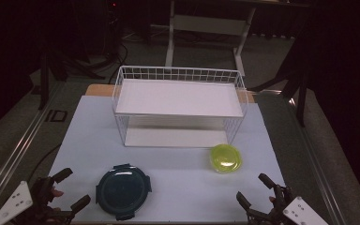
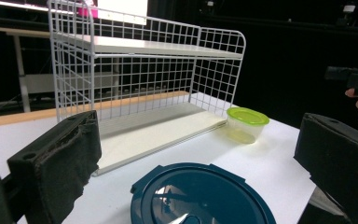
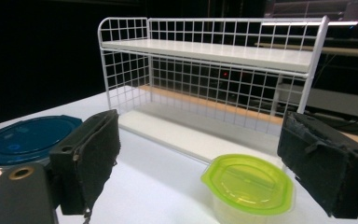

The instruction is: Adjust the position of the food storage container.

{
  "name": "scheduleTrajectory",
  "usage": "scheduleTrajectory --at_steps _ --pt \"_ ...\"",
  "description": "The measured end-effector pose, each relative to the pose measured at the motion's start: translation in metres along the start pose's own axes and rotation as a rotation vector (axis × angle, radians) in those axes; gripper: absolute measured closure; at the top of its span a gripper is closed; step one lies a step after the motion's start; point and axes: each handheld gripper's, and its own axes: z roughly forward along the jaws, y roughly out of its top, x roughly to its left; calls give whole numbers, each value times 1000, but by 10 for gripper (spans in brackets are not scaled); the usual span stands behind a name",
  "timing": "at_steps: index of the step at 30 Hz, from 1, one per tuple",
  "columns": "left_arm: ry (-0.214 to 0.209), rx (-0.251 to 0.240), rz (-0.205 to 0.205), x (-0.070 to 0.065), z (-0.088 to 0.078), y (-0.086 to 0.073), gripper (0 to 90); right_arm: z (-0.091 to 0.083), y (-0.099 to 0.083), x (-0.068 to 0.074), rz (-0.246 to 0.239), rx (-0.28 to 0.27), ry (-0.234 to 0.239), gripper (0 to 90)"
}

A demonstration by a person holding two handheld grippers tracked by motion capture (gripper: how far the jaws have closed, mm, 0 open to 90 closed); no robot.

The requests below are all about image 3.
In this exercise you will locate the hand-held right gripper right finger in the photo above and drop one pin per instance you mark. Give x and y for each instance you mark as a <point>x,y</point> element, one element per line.
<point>323,165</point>

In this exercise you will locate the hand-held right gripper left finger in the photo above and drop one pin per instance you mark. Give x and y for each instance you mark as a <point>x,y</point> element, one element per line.
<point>87,155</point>

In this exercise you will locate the yellow-green plastic plate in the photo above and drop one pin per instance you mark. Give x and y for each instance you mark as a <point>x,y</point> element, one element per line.
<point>248,183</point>

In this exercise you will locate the glass container with blue lid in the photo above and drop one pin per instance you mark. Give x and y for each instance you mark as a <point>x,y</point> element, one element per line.
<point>28,140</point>

